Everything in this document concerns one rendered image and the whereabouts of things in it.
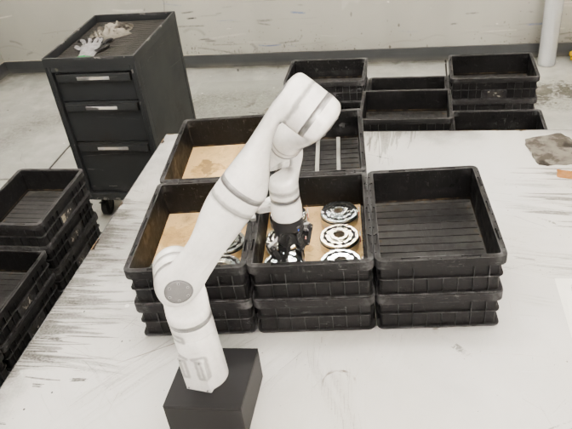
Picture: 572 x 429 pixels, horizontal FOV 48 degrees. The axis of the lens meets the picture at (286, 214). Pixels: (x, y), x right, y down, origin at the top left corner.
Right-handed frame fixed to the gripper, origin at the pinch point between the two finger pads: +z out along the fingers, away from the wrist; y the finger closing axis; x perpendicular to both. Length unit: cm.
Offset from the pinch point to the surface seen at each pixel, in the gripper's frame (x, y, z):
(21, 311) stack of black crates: 96, -50, 45
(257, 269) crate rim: -2.9, -12.7, -6.6
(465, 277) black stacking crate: -35.4, 22.7, -0.4
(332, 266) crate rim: -15.1, -0.1, -6.4
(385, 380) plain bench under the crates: -33.1, -2.6, 15.7
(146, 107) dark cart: 156, 43, 21
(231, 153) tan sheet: 61, 25, 2
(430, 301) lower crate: -30.7, 16.1, 5.6
